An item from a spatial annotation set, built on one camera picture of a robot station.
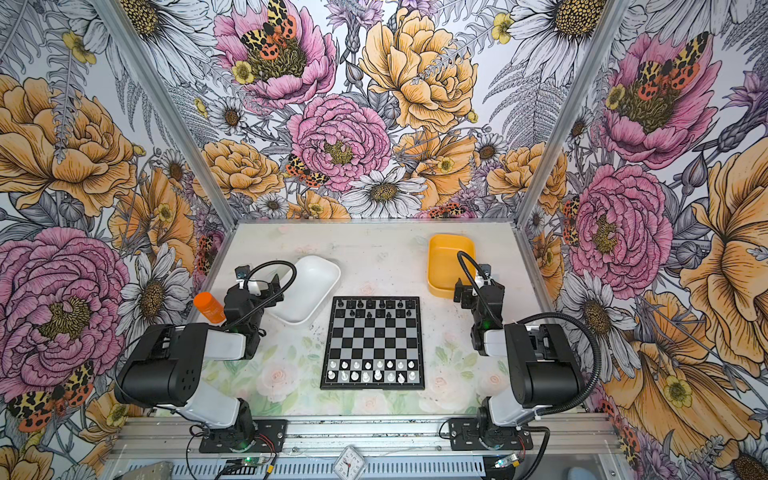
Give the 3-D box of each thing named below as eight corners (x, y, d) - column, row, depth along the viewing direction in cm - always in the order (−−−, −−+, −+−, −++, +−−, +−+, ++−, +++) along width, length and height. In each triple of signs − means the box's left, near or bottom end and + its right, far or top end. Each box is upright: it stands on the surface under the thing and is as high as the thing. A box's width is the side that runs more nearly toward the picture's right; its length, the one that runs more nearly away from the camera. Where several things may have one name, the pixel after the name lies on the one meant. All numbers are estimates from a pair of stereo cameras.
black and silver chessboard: (321, 390, 83) (319, 387, 81) (334, 300, 101) (333, 296, 99) (424, 390, 83) (425, 387, 81) (419, 300, 101) (419, 296, 99)
